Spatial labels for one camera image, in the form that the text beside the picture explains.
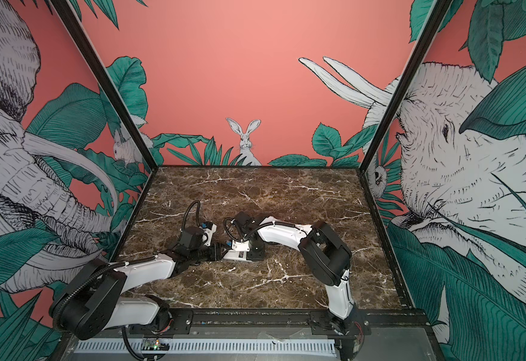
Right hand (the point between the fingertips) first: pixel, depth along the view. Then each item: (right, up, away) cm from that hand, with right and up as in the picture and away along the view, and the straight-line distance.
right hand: (251, 249), depth 89 cm
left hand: (-10, +1, 0) cm, 11 cm away
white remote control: (-6, -2, -1) cm, 6 cm away
